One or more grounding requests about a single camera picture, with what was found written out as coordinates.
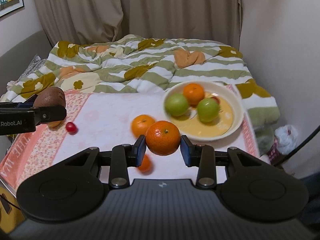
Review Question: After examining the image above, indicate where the grey upholstered headboard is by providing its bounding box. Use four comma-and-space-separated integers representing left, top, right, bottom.
0, 29, 53, 85

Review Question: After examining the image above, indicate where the grey patterned pillow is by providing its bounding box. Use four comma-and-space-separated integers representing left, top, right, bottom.
19, 54, 48, 80

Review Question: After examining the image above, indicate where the large orange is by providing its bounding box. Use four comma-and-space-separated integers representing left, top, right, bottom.
183, 83, 205, 106

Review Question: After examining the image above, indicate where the yellow object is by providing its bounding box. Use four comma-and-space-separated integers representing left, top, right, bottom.
0, 185, 25, 227

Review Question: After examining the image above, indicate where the brown kiwi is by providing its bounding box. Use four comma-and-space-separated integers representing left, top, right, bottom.
34, 87, 67, 108

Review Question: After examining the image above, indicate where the cream bowl with yellow print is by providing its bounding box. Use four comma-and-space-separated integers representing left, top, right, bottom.
162, 81, 244, 141

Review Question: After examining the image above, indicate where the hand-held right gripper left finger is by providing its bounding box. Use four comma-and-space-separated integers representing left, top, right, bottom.
50, 134, 147, 189

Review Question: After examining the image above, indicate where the white plastic bag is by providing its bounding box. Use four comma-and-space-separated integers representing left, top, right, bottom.
274, 124, 299, 155

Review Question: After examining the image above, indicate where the green striped floral blanket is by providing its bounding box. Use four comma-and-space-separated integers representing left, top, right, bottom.
0, 34, 280, 130

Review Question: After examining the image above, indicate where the pink floral tablecloth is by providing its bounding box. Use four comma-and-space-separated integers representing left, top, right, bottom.
0, 84, 260, 188

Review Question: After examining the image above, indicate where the red patterned fabric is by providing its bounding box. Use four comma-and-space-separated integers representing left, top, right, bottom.
267, 137, 279, 164

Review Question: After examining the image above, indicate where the black cable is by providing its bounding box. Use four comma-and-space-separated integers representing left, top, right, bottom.
272, 124, 320, 167

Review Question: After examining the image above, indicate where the beige curtain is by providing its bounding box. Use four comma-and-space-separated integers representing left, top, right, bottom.
30, 0, 242, 48

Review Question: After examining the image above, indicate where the green apple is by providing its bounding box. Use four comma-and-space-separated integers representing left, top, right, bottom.
164, 93, 190, 117
197, 98, 221, 123

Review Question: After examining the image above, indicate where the small mandarin orange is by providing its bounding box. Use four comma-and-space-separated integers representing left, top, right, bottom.
137, 154, 153, 173
146, 120, 181, 156

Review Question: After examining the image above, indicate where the medium orange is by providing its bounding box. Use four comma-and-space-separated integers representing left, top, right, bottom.
132, 114, 156, 138

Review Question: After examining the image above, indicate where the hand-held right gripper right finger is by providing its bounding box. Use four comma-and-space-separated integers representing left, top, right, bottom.
180, 134, 275, 190

